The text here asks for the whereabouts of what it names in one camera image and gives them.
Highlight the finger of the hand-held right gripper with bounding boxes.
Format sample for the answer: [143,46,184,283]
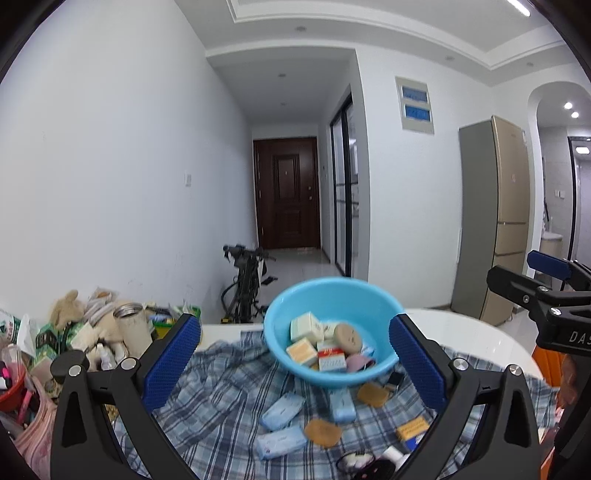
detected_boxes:
[487,265,561,319]
[527,250,591,289]

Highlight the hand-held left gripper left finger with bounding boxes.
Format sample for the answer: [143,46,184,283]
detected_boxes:
[50,313,204,480]

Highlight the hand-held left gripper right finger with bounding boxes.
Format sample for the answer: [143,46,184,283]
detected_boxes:
[388,315,542,480]

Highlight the pink round compact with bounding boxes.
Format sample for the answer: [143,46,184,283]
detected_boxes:
[346,353,376,372]

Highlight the tan oval soap bar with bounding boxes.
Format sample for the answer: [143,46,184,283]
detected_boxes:
[333,323,363,356]

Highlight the white lotion bottle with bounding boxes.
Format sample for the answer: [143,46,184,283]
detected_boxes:
[382,444,413,468]

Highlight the blue plastic basin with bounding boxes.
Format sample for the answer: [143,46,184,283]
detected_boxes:
[263,277,407,388]

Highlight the white pink hair accessory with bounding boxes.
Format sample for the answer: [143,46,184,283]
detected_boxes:
[339,453,376,472]

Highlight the orange white carton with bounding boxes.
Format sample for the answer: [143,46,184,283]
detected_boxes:
[285,338,319,367]

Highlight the cream carton box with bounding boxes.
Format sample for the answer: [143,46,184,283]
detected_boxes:
[290,312,324,343]

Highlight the black hair tie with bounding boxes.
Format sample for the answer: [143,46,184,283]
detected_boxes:
[336,452,378,474]

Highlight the person's right hand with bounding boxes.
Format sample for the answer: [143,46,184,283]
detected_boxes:
[555,354,580,411]

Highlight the white vanity cabinet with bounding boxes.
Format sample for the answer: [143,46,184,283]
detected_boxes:
[538,233,563,264]

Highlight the yellow plastic bin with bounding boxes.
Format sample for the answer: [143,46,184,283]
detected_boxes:
[150,318,178,340]

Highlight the orange chair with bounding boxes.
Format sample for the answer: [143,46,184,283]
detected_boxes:
[531,346,568,480]

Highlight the blue plaid cloth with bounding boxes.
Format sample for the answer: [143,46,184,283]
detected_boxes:
[108,330,561,480]

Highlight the floral cream tumbler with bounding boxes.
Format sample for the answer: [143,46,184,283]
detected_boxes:
[113,301,154,361]

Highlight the small orange soap case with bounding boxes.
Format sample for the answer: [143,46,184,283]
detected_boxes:
[356,383,391,409]

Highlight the gold blue cigarette box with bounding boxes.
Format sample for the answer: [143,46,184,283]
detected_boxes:
[396,415,431,441]

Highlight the gold grey refrigerator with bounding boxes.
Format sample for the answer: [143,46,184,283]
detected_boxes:
[450,115,532,326]

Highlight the white spray bottle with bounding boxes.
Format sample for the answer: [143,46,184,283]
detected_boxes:
[95,342,116,372]

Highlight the cream plush toy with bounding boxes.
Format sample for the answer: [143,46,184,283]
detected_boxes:
[74,314,118,354]

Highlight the small blue wipes pack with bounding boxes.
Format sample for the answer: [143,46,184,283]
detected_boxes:
[329,388,357,424]

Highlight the red white carton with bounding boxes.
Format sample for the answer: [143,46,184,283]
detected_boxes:
[318,348,348,372]

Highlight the black bicycle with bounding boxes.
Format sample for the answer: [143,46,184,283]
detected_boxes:
[221,244,279,325]

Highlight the black pouch pink dots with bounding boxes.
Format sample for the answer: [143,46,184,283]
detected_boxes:
[355,462,398,480]

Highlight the large orange soap case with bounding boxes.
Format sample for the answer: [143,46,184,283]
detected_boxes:
[304,418,343,449]

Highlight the crumpled blue wipes pack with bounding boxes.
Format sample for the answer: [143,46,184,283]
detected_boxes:
[259,394,305,432]

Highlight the tan plush toy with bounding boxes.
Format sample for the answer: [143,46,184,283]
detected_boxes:
[48,290,86,330]

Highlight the green white carton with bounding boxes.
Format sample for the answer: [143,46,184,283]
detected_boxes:
[34,320,75,356]

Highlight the large blue wipes pack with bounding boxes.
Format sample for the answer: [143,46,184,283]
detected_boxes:
[255,425,308,461]

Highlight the pink plastic bag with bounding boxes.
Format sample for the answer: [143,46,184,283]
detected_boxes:
[9,378,58,480]

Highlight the red plastic basket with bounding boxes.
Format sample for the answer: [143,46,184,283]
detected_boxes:
[0,360,28,414]

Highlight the black framed glass door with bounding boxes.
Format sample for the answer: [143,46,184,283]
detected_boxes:
[329,93,360,278]

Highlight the dark brown entrance door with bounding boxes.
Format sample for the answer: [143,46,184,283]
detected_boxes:
[253,137,320,251]

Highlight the wall electrical panel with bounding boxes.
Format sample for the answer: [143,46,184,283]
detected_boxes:
[396,76,435,134]

